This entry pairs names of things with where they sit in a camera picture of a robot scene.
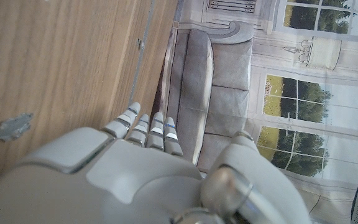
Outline grey tape scrap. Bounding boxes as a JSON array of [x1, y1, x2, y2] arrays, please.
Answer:
[[0, 112, 34, 141]]

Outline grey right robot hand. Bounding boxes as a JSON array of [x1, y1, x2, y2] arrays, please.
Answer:
[[0, 101, 312, 224]]

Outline printed living room backdrop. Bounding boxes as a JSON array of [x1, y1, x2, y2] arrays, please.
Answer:
[[154, 0, 358, 224]]

